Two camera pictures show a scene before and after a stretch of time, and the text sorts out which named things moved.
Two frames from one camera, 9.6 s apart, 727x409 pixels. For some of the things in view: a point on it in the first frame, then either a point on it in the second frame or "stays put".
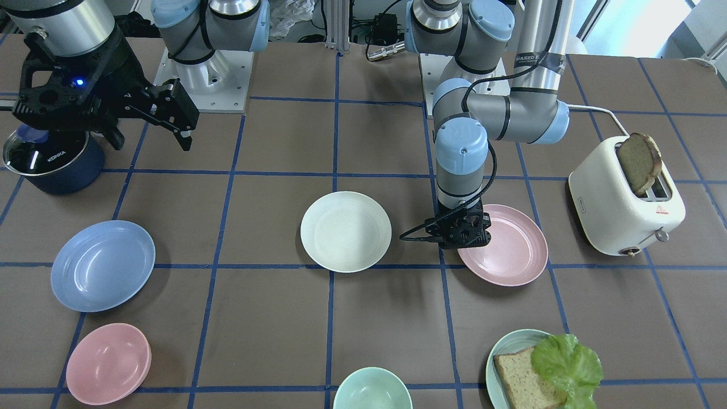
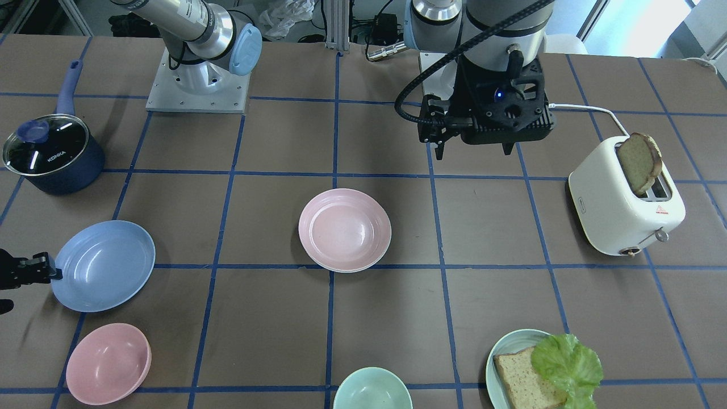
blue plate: (102, 266) stays put
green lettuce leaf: (576, 369) stays put
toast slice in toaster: (642, 161) stays put
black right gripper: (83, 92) → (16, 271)
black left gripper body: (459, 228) → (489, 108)
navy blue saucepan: (70, 162) stays put
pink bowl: (109, 364) stays put
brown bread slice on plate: (528, 389) stays put
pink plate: (518, 253) → (345, 230)
